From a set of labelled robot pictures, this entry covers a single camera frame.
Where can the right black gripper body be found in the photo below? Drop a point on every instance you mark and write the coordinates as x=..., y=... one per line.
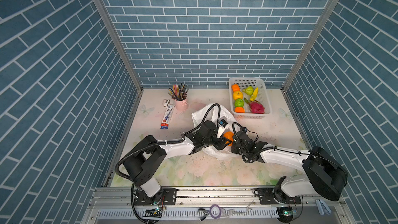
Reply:
x=235, y=149

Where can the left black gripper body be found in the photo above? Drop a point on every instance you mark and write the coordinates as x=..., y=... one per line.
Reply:
x=218, y=143

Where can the orange fruit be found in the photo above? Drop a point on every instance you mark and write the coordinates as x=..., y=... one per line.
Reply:
x=235, y=87
x=239, y=110
x=230, y=137

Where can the pink dragon fruit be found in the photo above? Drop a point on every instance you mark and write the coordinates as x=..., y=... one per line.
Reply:
x=255, y=106

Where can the green fruit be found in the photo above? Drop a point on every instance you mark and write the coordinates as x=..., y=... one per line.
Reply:
x=239, y=103

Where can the yellow fruit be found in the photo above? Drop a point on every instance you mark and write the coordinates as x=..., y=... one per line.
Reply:
x=237, y=95

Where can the green pear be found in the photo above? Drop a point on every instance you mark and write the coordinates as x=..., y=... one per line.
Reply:
x=249, y=90

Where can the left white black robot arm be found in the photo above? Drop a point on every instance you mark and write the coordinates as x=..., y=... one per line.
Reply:
x=140, y=164

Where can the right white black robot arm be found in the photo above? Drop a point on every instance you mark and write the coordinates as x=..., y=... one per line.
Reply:
x=320, y=174

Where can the yellow banana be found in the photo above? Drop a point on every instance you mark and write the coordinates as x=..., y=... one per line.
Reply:
x=254, y=95

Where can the white plastic basket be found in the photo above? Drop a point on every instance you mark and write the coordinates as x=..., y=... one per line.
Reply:
x=249, y=98

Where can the pink pencil cup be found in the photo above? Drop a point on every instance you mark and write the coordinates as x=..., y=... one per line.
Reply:
x=181, y=105

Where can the toothpaste tube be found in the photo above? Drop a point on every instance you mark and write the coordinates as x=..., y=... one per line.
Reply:
x=167, y=117

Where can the purple tape roll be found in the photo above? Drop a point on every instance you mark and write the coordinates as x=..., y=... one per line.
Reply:
x=215, y=211

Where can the coloured pencils bundle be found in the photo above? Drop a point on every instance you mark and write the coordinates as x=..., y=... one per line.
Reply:
x=178, y=92

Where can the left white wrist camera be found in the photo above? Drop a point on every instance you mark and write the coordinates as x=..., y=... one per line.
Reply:
x=222, y=125

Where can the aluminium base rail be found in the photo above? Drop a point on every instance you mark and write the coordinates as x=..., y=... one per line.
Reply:
x=184, y=204

